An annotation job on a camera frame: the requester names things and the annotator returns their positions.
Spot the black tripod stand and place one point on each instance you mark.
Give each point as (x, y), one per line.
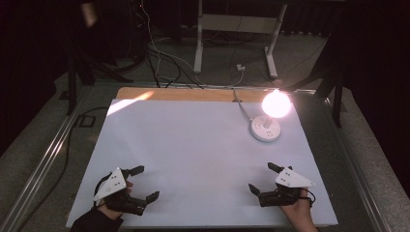
(71, 90)
(337, 103)

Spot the white board sheet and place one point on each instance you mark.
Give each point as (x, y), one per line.
(193, 161)

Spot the aluminium floor rail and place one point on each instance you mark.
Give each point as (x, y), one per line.
(42, 170)
(357, 174)

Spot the black rectangular floor frame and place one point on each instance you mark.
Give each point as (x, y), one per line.
(77, 121)

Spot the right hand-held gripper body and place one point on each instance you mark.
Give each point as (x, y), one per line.
(291, 179)

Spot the person's right hand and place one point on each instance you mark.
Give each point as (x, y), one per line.
(298, 214)

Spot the white power adapter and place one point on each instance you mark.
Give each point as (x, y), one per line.
(240, 67)

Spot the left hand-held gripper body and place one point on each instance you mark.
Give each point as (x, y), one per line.
(111, 185)

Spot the white metal stand frame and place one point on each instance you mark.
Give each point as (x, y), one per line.
(238, 24)

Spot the white globe desk lamp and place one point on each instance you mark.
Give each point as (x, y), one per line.
(265, 130)

